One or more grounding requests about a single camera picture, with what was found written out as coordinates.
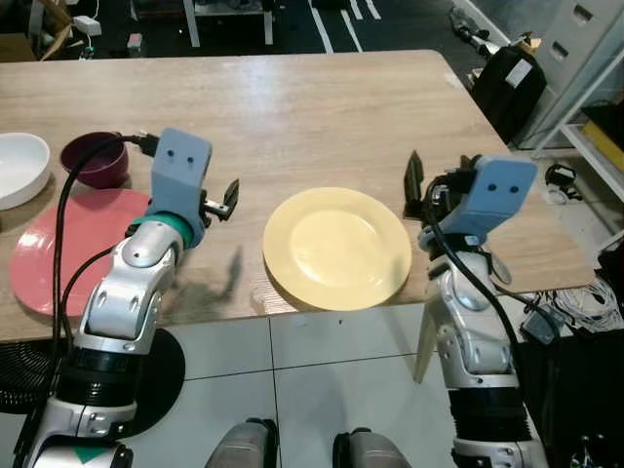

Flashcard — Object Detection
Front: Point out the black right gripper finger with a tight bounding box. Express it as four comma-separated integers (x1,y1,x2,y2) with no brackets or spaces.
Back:
404,150,427,221

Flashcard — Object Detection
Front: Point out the yellow round plate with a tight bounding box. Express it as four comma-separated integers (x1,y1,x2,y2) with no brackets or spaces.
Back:
263,187,412,313

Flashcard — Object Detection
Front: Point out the small black floor item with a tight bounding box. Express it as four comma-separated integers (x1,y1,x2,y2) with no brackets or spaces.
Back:
544,163,583,193

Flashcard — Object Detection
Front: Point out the black bag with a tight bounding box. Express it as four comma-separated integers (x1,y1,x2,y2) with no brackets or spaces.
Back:
472,43,550,144

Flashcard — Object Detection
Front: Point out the maroon bowl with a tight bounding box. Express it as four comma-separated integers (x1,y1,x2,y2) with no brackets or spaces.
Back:
60,133,131,189

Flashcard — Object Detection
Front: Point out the white shelf rack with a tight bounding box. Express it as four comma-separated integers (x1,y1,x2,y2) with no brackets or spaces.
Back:
559,97,624,227

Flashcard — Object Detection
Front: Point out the pink round plate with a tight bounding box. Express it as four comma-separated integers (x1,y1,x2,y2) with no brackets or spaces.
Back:
10,188,153,318

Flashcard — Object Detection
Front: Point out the pale wooden table leg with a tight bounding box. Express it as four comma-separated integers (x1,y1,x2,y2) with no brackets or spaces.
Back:
414,297,442,383

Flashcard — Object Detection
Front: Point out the grey power adapter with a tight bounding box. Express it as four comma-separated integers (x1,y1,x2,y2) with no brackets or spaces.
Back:
520,310,564,344

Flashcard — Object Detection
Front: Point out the silver black floor device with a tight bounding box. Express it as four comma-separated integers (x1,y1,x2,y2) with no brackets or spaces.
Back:
448,5,542,59

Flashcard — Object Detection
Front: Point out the yellow flat item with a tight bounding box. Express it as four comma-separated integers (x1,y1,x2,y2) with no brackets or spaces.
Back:
583,120,624,172

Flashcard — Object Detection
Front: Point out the black round fan base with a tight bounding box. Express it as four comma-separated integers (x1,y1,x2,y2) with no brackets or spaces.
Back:
58,329,186,438

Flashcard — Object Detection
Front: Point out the black box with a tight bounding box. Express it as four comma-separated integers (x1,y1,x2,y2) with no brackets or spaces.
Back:
583,102,624,137

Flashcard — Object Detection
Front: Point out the white bowl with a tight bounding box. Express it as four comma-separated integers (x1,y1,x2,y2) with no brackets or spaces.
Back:
0,133,52,211

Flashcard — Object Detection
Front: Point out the white cabinet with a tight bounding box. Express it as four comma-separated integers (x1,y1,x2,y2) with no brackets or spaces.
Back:
531,0,624,149

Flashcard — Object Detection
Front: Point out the small white box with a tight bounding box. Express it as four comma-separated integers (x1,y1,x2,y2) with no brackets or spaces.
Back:
71,14,103,37

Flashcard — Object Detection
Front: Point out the wooden chair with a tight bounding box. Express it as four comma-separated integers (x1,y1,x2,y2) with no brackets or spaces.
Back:
29,0,77,61

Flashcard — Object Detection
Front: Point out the robot left leg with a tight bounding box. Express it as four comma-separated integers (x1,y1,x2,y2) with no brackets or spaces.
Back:
205,418,281,468

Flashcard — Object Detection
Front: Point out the robot leg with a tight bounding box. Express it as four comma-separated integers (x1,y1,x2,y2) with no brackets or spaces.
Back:
331,427,412,468
205,418,281,468

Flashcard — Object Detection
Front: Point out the large black case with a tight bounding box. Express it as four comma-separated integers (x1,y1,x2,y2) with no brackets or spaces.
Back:
515,327,624,468

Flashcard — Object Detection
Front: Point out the cardboard box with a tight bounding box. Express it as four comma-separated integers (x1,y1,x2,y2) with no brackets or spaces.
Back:
0,34,38,62

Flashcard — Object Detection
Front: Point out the black fan grille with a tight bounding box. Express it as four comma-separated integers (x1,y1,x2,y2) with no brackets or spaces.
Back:
0,336,64,415

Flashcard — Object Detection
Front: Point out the robot right leg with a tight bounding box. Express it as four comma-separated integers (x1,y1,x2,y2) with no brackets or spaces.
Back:
331,427,412,468

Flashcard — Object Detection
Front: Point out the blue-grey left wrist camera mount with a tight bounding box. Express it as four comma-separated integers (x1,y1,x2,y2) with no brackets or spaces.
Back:
149,127,214,230

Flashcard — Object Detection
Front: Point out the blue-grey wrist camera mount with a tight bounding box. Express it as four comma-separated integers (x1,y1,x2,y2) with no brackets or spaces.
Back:
149,127,214,230
444,156,539,245

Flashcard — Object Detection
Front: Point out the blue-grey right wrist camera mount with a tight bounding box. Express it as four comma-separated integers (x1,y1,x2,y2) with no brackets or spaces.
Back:
444,156,539,245

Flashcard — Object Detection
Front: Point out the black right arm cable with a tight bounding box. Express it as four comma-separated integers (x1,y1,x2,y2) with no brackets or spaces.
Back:
421,222,552,342

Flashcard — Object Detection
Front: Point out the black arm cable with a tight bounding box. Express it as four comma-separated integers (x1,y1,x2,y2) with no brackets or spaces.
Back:
51,132,160,344
421,222,552,342

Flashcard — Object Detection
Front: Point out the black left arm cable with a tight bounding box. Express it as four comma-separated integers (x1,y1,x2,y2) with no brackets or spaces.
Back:
51,132,160,344

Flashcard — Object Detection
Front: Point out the white metal table frame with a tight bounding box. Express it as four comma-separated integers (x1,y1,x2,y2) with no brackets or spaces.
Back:
180,0,276,48

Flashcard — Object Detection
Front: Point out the white cable bundle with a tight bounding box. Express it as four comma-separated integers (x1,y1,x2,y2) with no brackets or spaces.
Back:
541,278,622,332

